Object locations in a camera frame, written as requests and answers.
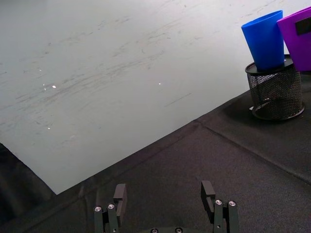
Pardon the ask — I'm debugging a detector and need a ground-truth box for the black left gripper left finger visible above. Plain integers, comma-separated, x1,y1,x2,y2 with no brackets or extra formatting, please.
93,183,128,233

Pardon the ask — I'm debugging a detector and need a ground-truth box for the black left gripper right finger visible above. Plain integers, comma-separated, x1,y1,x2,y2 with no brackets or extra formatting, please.
200,180,240,233

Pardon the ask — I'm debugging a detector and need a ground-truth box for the black table cloth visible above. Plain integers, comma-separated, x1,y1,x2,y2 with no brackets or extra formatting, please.
0,70,311,233

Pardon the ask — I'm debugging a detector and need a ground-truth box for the black mesh pen holder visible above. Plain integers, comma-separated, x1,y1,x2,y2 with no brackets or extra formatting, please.
244,54,306,121

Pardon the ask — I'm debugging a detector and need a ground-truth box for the blue plastic cup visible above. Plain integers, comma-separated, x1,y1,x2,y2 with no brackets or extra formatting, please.
241,10,285,71

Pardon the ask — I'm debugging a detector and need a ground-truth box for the purple plastic container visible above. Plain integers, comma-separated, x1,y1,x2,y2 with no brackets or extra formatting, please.
276,6,311,72

